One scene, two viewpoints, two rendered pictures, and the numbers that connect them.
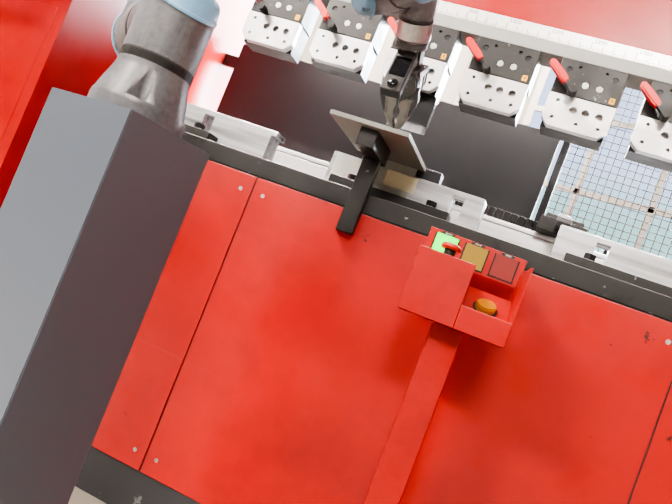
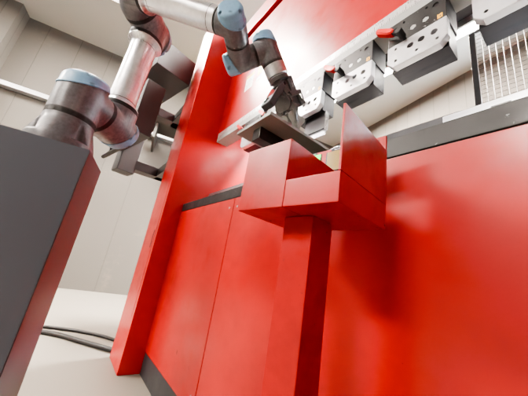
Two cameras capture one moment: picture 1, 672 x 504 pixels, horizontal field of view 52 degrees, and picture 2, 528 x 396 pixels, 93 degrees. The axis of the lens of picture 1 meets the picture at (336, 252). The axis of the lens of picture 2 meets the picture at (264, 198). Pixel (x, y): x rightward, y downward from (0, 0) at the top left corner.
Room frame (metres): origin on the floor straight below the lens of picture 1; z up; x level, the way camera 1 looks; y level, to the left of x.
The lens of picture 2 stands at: (0.90, -0.44, 0.56)
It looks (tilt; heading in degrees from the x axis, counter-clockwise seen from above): 17 degrees up; 37
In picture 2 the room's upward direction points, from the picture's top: 9 degrees clockwise
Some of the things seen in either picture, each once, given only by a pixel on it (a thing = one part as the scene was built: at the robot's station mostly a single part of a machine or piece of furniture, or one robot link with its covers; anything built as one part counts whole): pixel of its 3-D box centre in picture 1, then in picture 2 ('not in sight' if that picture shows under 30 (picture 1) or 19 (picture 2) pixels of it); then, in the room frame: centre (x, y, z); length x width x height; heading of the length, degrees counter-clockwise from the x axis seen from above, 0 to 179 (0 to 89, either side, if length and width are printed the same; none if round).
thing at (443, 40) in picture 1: (421, 60); (313, 102); (1.67, -0.02, 1.26); 0.15 x 0.09 x 0.17; 73
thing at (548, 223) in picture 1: (563, 224); not in sight; (1.69, -0.50, 1.01); 0.26 x 0.12 x 0.05; 163
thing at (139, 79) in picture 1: (146, 92); (64, 134); (1.05, 0.36, 0.82); 0.15 x 0.15 x 0.10
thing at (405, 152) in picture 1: (381, 142); (283, 141); (1.53, 0.00, 1.00); 0.26 x 0.18 x 0.01; 163
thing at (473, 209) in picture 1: (402, 195); not in sight; (1.65, -0.10, 0.92); 0.39 x 0.06 x 0.10; 73
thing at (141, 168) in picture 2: not in sight; (155, 167); (1.79, 1.27, 1.18); 0.40 x 0.24 x 0.07; 73
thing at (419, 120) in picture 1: (411, 111); (316, 127); (1.67, -0.05, 1.13); 0.10 x 0.02 x 0.10; 73
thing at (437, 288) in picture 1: (465, 282); (313, 173); (1.29, -0.25, 0.75); 0.20 x 0.16 x 0.18; 81
